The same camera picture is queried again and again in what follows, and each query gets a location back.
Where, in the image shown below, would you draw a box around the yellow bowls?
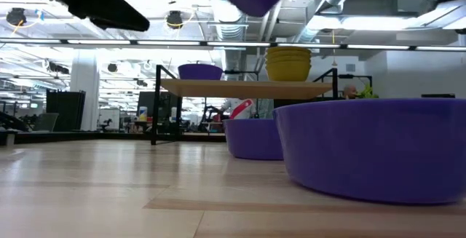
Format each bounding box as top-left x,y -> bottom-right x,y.
266,62 -> 313,82

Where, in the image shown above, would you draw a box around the black pendant lamp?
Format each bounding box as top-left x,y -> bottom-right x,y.
6,7 -> 28,27
165,9 -> 185,31

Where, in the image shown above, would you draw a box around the black partition panel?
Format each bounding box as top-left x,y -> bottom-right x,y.
46,90 -> 87,132

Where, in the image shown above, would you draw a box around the wooden shelf with black legs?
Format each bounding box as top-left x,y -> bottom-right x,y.
151,64 -> 373,146

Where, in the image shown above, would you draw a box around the yellow hanging pendant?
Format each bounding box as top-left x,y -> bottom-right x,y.
330,29 -> 339,67

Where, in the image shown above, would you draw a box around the green potted plant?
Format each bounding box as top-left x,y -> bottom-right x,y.
358,84 -> 379,100

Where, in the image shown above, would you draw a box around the black computer monitor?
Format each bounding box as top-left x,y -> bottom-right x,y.
421,93 -> 456,100

